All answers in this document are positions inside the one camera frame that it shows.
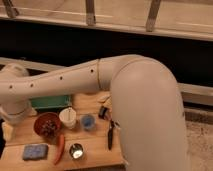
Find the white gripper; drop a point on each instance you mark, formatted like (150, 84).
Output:
(13, 113)

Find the blue sponge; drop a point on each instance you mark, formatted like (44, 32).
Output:
(35, 152)

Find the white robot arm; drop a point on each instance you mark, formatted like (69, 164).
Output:
(146, 102)

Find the red bowl with beans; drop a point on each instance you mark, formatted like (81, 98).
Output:
(47, 125)

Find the green plastic tray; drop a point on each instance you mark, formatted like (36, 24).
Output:
(51, 102)

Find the red chili pepper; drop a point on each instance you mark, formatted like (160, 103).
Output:
(60, 148)

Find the white cup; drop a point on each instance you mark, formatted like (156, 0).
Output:
(68, 117)

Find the small metal cup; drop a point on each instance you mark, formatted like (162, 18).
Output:
(76, 151)

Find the blue small cup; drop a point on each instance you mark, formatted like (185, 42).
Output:
(88, 122)

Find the wooden spoon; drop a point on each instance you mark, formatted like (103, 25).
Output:
(103, 98)

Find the black brush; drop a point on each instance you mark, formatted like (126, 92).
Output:
(104, 113)

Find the black handled knife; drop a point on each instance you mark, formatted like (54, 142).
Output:
(110, 134)

